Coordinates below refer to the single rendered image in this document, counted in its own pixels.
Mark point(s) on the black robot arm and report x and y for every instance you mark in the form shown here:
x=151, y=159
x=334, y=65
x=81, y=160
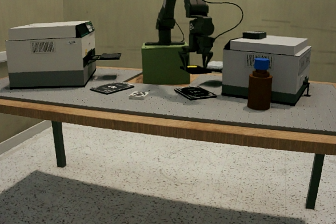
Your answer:
x=202, y=25

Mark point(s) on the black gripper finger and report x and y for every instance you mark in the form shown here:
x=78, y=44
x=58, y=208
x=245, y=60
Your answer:
x=184, y=58
x=209, y=56

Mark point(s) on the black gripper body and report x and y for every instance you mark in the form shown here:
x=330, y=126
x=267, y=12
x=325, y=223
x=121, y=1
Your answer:
x=192, y=50

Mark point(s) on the brown bottle with blue cap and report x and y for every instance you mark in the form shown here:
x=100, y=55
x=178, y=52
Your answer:
x=260, y=84

